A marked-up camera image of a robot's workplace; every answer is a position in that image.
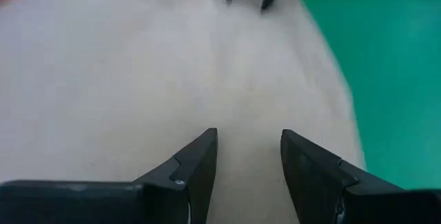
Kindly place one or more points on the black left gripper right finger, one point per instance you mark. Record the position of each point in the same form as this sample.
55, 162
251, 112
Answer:
310, 175

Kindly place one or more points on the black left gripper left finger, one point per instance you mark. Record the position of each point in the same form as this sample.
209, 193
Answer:
196, 169

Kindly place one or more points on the beige khaki garment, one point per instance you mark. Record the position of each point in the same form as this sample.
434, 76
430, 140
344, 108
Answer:
138, 79

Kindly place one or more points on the green table mat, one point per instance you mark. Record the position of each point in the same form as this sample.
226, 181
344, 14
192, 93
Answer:
396, 79

